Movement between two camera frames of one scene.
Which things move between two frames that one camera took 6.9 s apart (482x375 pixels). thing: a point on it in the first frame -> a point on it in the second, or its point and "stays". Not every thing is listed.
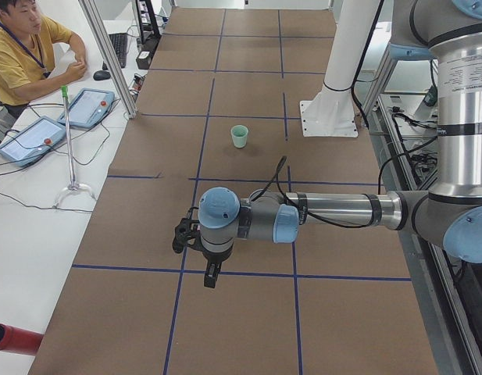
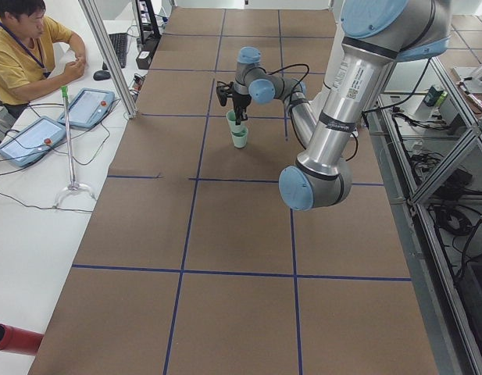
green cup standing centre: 240,135 stays
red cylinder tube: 17,340 stays
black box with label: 143,59 stays
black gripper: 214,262 -> 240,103
